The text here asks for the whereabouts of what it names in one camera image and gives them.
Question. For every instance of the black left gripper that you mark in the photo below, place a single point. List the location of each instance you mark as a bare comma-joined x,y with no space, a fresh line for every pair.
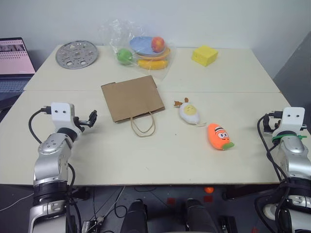
83,122

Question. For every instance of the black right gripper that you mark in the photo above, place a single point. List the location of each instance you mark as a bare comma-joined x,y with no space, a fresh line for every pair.
268,126

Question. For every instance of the brown paper bag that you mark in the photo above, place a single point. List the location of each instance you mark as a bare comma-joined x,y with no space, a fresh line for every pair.
131,97

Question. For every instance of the orange carrot plush toy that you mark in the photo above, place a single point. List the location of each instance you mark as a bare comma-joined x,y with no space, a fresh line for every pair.
218,136

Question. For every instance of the white yellow plush toy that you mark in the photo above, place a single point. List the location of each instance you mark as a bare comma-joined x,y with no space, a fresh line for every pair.
190,112

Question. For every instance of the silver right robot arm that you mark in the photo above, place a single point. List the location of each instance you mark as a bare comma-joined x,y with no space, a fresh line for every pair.
294,150

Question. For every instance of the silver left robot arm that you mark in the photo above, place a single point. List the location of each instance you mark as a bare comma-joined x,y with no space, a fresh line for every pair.
51,157

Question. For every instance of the clear plastic bag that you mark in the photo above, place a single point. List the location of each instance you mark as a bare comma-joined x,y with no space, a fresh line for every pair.
109,31

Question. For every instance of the green wrist zip tie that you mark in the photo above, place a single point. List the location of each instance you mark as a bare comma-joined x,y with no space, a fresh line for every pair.
284,135

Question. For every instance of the perforated round metal plate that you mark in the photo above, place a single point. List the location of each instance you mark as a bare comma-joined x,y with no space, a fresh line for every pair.
60,58

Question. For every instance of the green toy apple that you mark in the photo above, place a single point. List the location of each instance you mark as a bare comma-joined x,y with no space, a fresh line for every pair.
124,56

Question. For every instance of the yellow toy banana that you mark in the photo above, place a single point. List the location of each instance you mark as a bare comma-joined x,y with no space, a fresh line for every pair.
153,64

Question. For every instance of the white rounded floor object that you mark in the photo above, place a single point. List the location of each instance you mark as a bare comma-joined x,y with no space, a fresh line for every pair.
269,211

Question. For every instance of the dark flat desk object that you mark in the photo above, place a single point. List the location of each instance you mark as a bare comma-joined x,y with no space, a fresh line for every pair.
7,100

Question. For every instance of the orange plate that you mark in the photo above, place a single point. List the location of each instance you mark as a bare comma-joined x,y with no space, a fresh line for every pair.
155,58

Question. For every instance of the small orange ball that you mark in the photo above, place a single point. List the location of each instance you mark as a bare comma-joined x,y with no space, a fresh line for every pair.
209,190

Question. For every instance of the blue plate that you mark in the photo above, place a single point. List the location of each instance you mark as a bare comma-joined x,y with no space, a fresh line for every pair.
141,44

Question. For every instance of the yellow cheese block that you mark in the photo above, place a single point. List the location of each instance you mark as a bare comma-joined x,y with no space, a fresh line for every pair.
204,54

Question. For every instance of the open laptop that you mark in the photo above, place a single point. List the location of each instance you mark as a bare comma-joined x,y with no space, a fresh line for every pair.
14,60

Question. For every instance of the red toy apple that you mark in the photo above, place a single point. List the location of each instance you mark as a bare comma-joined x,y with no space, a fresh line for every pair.
158,44

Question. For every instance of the black floor box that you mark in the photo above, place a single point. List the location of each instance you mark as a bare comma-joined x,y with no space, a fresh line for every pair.
228,224

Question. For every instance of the dark rounded shape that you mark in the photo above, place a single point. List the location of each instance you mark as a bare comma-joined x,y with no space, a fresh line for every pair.
134,218
200,218

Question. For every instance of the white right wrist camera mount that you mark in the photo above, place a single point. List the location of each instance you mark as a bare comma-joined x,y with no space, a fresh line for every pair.
294,116

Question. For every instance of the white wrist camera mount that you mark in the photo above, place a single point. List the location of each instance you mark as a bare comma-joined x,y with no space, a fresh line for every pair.
62,111
294,116

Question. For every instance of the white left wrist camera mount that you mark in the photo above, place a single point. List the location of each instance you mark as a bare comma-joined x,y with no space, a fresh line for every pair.
62,111

